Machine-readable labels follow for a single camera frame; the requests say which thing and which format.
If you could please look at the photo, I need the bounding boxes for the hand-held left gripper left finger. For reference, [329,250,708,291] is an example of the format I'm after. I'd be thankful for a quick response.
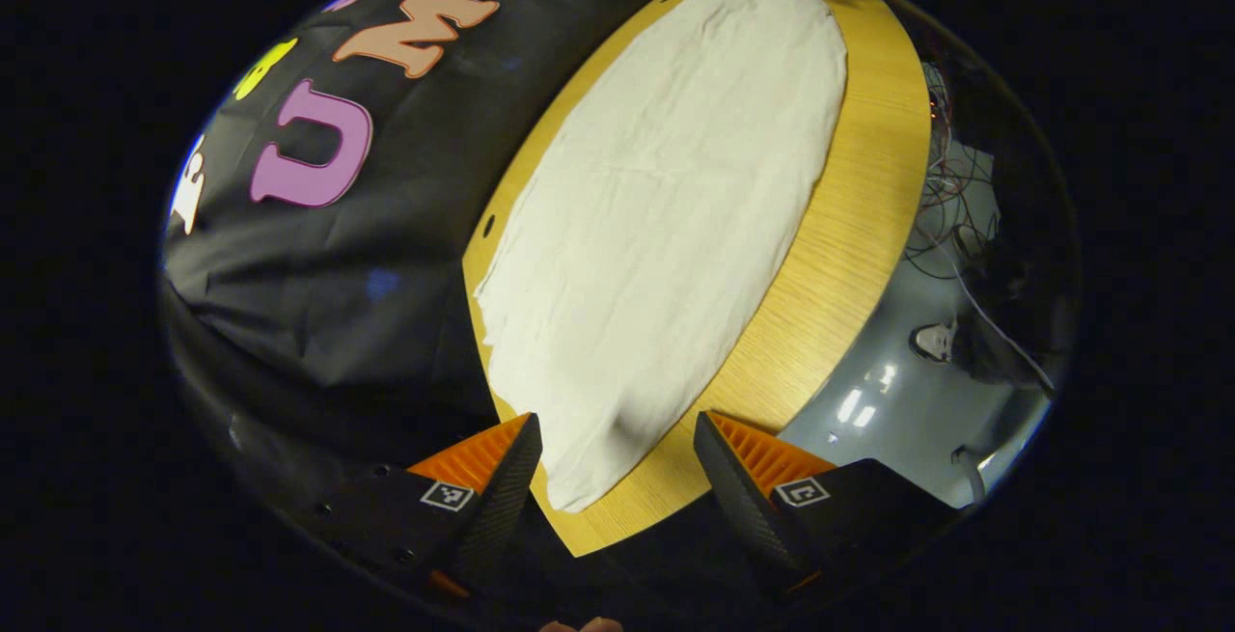
[309,412,543,604]

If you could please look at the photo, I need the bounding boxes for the white jeans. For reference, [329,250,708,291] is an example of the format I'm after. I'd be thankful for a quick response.
[473,0,850,514]

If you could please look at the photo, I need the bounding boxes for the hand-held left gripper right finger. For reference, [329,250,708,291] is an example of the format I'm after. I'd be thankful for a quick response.
[693,410,966,604]

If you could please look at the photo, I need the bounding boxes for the thin white cable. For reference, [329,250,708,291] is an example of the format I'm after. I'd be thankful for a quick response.
[948,254,1058,394]

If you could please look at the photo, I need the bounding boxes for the white power adapter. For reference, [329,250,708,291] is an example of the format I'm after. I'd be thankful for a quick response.
[911,318,962,364]

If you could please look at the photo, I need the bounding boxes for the black backdrop cloth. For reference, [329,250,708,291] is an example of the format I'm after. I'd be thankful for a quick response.
[159,0,802,536]

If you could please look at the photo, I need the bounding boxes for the tangle of dark cables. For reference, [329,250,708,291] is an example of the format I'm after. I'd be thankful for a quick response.
[905,61,1006,282]

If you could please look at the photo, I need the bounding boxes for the grey floor cable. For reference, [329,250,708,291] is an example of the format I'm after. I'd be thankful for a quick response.
[950,446,991,509]

